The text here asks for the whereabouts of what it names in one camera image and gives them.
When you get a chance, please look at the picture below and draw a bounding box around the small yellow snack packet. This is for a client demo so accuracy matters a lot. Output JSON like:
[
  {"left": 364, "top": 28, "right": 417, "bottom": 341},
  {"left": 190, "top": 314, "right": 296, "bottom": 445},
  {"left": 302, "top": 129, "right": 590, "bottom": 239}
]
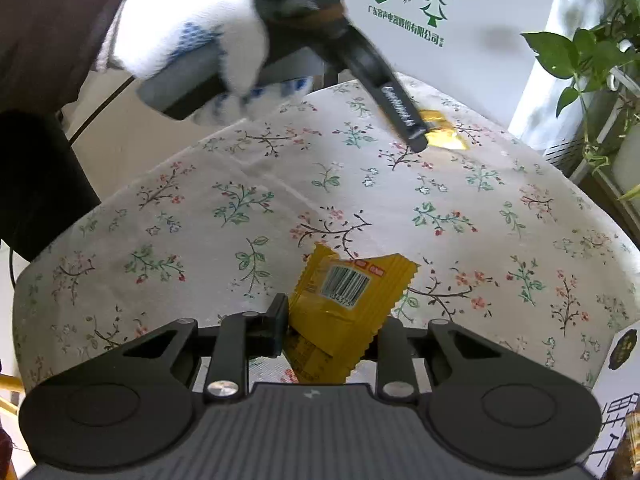
[{"left": 286, "top": 242, "right": 420, "bottom": 386}]

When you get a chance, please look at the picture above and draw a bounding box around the floral tablecloth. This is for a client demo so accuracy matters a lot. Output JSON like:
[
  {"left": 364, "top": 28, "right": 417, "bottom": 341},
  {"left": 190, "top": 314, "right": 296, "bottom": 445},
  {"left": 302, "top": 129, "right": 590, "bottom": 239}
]
[{"left": 11, "top": 74, "right": 640, "bottom": 411}]

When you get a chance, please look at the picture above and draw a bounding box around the white planter pot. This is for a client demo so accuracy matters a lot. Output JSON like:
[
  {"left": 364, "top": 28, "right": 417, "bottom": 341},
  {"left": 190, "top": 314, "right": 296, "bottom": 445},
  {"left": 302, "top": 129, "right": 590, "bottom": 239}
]
[{"left": 612, "top": 127, "right": 640, "bottom": 188}]

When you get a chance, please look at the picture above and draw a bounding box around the person's left forearm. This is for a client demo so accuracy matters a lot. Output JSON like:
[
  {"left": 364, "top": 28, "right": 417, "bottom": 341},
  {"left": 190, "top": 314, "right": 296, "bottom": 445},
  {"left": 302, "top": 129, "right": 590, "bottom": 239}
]
[{"left": 0, "top": 0, "right": 146, "bottom": 116}]

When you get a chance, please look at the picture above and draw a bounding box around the person's left hand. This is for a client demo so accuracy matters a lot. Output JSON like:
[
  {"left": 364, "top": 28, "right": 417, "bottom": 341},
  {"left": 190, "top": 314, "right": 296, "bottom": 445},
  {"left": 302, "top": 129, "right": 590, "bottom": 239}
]
[{"left": 95, "top": 0, "right": 316, "bottom": 127}]

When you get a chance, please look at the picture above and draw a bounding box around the green pothos plant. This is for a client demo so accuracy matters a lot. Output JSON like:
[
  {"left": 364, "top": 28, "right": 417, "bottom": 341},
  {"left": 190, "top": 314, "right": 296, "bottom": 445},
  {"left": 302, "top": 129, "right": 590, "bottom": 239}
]
[{"left": 520, "top": 0, "right": 640, "bottom": 201}]

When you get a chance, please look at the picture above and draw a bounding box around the person's torso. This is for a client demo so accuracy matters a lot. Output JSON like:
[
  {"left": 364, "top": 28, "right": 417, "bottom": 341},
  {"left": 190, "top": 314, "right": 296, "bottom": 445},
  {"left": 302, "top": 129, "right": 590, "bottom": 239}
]
[{"left": 0, "top": 107, "right": 103, "bottom": 263}]

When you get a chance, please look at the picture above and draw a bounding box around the black cable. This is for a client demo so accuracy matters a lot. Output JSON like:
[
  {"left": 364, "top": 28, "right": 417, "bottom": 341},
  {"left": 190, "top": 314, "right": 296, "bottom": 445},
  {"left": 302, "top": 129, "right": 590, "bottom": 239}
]
[{"left": 67, "top": 75, "right": 136, "bottom": 143}]

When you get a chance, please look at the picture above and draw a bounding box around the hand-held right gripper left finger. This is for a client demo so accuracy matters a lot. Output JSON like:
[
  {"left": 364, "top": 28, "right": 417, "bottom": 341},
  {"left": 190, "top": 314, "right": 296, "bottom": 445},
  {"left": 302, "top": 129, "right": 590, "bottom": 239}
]
[{"left": 117, "top": 294, "right": 290, "bottom": 403}]

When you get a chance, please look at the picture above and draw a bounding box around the white cardboard box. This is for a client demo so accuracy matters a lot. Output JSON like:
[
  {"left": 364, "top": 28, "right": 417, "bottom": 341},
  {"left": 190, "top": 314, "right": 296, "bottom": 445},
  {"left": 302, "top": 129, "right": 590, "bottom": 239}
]
[{"left": 590, "top": 327, "right": 640, "bottom": 480}]

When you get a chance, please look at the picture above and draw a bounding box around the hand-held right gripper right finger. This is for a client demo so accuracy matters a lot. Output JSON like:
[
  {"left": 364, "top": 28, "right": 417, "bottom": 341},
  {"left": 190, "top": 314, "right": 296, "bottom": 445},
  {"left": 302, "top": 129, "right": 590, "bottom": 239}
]
[{"left": 374, "top": 319, "right": 506, "bottom": 403}]

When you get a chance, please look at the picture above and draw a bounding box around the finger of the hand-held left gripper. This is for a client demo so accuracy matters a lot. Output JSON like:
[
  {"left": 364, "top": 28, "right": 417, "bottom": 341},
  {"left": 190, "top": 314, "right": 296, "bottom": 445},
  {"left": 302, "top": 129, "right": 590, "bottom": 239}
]
[{"left": 325, "top": 25, "right": 432, "bottom": 154}]

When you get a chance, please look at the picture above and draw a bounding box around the white freezer with green print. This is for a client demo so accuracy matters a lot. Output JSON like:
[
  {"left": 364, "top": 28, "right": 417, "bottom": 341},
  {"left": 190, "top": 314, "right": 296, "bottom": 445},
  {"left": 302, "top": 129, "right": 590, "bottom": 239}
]
[{"left": 345, "top": 0, "right": 566, "bottom": 126}]

